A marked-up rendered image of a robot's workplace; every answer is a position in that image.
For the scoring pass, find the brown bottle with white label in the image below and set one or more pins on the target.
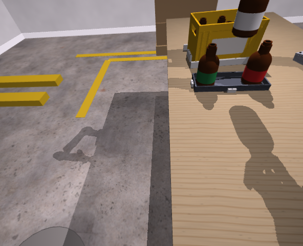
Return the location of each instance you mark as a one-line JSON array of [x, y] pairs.
[[249, 17]]

